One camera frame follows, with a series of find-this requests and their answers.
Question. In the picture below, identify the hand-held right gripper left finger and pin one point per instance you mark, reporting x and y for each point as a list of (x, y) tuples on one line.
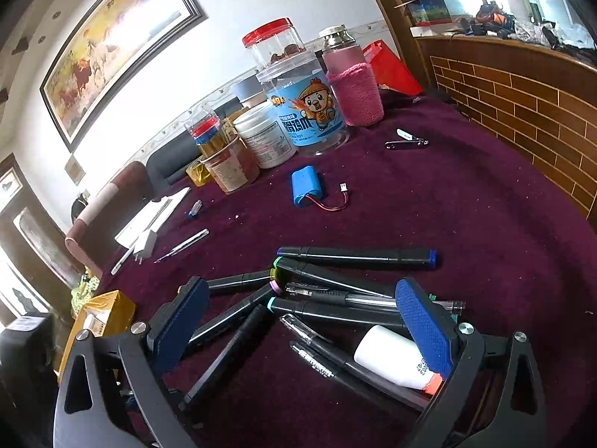
[(179, 324)]

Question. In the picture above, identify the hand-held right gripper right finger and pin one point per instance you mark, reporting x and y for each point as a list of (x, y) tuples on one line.
[(424, 326)]

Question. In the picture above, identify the white bottle orange cap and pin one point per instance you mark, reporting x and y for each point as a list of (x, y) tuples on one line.
[(387, 357)]

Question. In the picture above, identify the pink-capped black marker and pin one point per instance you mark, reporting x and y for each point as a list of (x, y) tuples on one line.
[(233, 317)]

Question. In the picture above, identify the plain black marker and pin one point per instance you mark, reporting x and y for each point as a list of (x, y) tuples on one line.
[(224, 359)]

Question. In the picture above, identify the yellow-capped black marker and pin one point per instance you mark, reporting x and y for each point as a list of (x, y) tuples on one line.
[(238, 281)]

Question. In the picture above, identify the clear gel pen black grip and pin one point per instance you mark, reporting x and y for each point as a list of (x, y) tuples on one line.
[(336, 296)]

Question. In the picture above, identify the blue-capped black marker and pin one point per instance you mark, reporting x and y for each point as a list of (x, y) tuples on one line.
[(354, 257)]

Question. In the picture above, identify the teal-capped black marker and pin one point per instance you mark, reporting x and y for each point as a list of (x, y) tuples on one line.
[(326, 312)]

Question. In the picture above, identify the green-capped black marker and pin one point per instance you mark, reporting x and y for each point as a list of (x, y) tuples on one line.
[(317, 273)]

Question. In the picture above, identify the clear blue pen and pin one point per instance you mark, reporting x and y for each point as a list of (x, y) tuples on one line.
[(182, 245)]

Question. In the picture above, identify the white pen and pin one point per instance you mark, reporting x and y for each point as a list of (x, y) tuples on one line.
[(122, 261)]

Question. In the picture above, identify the white charger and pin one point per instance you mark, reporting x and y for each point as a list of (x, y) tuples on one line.
[(147, 245)]

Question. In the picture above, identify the green patterned bag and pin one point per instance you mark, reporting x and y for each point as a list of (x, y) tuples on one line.
[(84, 294)]

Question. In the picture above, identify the white paper sheets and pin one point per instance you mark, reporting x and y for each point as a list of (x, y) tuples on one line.
[(149, 217)]

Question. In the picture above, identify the maroon tablecloth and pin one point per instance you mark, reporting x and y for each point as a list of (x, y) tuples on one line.
[(466, 219)]

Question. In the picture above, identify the brown chair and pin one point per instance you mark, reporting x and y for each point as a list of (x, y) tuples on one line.
[(116, 186)]

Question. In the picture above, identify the black box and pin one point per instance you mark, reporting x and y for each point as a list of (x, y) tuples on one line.
[(23, 350)]

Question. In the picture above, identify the orange sauce jar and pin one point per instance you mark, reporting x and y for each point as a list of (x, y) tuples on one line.
[(233, 168)]

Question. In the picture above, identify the black sofa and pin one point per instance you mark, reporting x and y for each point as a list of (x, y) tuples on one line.
[(168, 158)]

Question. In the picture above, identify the dark wooden door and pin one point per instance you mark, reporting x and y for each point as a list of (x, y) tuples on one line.
[(28, 242)]

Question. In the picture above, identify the blue battery pack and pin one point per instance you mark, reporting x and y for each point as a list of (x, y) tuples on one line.
[(310, 186)]

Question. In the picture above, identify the silver nail clipper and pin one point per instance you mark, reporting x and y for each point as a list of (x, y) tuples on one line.
[(405, 143)]

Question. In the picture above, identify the small red-capped clear jar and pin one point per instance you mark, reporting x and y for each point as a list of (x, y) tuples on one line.
[(205, 128)]

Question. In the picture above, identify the white canister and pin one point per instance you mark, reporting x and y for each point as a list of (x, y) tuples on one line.
[(266, 140)]

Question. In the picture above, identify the grey lidded cup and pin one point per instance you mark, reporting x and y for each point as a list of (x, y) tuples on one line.
[(247, 91)]

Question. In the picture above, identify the blue label clear jar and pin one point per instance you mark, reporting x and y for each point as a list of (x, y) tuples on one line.
[(303, 112)]

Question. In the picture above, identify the pink thermos bottle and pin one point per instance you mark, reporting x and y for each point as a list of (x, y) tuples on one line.
[(354, 88)]

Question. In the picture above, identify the red bag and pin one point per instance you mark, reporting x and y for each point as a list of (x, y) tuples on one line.
[(392, 70)]

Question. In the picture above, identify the framed horse painting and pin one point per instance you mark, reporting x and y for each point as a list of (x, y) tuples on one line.
[(107, 42)]

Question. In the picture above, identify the red-lid clear jar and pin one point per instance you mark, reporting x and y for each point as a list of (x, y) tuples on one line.
[(275, 46)]

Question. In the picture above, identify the blue printed carton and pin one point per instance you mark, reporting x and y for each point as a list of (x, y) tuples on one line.
[(427, 7)]

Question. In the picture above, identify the brass wall plate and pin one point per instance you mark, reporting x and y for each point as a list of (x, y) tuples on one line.
[(74, 169)]

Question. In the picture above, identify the wooden window frame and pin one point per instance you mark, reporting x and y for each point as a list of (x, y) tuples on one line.
[(392, 4)]

